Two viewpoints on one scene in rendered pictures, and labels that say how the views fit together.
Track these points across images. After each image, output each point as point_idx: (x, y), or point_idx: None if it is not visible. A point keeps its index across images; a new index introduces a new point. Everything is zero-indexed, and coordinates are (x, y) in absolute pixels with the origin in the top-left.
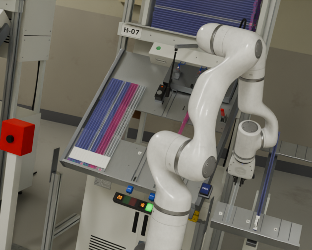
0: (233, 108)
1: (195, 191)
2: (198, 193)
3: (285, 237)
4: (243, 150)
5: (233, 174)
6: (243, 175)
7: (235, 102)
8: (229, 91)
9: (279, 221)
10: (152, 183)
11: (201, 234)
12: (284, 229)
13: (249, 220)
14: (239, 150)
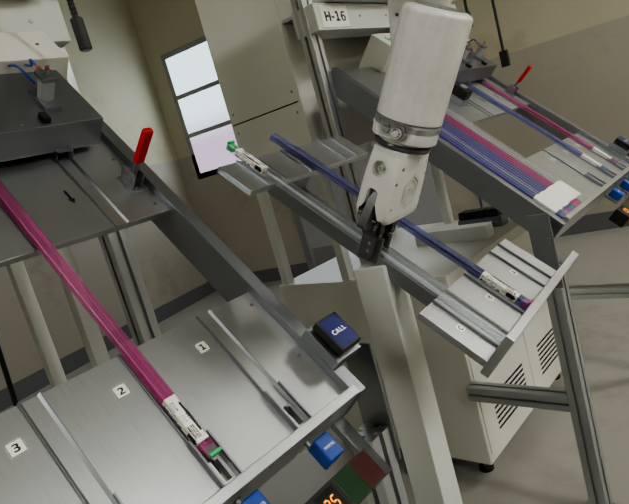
0: (123, 149)
1: (308, 372)
2: (336, 359)
3: (532, 270)
4: (448, 93)
5: (394, 217)
6: (410, 203)
7: (110, 135)
8: (82, 103)
9: (494, 258)
10: (197, 477)
11: (394, 461)
12: (515, 262)
13: (487, 294)
14: (436, 102)
